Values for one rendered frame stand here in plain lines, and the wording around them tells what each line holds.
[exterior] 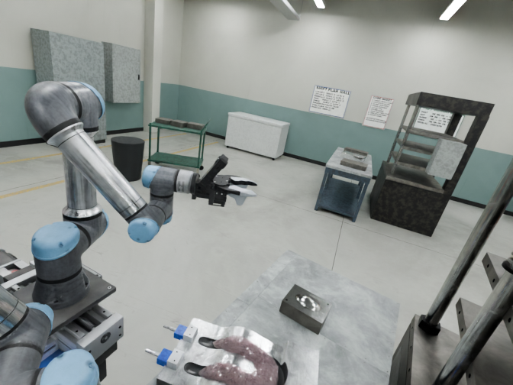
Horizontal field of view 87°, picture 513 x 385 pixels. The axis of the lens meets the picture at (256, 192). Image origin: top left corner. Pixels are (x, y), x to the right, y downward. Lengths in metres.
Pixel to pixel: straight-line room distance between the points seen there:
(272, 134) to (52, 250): 6.31
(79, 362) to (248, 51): 7.93
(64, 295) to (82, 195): 0.31
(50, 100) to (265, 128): 6.36
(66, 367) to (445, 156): 4.45
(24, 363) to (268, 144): 6.65
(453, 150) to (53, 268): 4.43
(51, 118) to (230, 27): 7.85
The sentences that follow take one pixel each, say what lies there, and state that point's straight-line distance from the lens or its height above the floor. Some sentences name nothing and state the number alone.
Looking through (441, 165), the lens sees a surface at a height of 1.17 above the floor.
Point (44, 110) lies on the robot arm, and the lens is 0.83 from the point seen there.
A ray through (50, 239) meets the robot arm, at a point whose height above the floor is 1.26.
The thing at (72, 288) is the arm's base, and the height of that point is 1.09.
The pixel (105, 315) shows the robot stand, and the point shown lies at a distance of 1.08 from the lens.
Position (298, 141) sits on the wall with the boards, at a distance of 7.67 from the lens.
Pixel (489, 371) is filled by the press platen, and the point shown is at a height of 1.04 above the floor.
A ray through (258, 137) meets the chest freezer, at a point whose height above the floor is 0.48.
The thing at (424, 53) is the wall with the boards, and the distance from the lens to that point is 7.56.
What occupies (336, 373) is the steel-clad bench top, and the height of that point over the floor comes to 0.80.
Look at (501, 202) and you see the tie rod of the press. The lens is 1.45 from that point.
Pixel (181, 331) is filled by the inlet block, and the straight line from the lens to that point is 1.17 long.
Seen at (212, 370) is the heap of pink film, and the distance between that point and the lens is 1.05.
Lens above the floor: 1.77
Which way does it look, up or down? 22 degrees down
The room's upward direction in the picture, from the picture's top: 11 degrees clockwise
